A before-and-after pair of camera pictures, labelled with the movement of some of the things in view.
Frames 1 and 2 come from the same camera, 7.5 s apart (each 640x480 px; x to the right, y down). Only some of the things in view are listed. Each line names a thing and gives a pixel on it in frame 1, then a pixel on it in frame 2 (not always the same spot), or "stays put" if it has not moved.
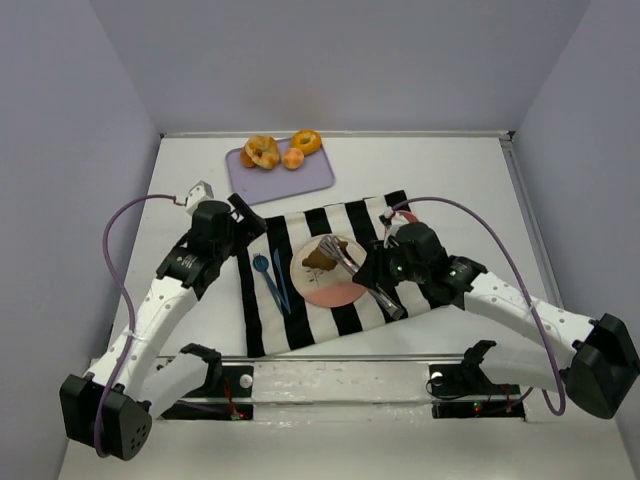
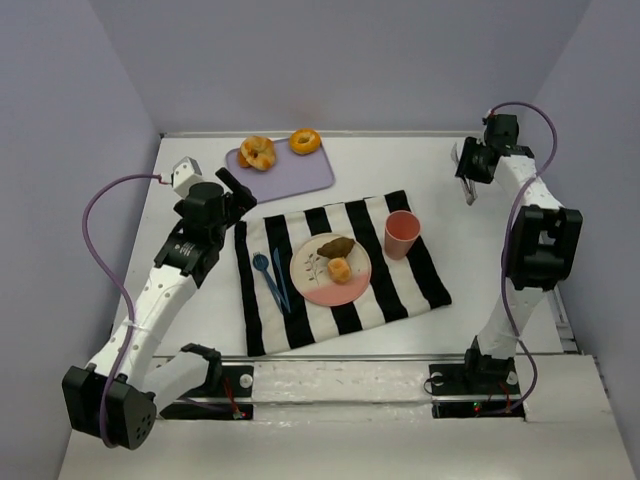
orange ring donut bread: x=309 y=141 stays put
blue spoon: x=260 y=263 stays put
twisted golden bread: x=260 y=151 stays put
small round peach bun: x=293 y=158 → x=339 y=270
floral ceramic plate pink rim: x=327 y=288 stays put
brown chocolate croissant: x=318 y=258 → x=338 y=248
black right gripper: x=375 y=265 → x=467 y=167
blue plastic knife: x=278 y=267 stays put
